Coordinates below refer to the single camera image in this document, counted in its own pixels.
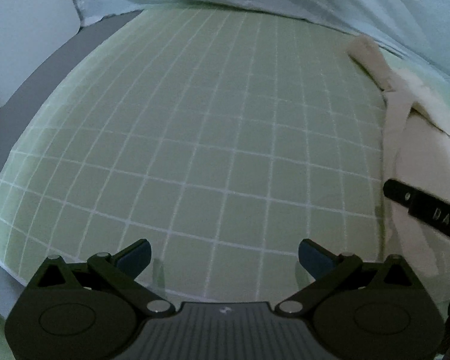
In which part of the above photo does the beige pink garment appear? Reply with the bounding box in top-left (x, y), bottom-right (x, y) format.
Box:
top-left (347, 35), bottom-right (450, 303)

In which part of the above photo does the green grid cutting mat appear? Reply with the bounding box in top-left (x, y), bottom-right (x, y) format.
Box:
top-left (0, 1), bottom-right (450, 308)

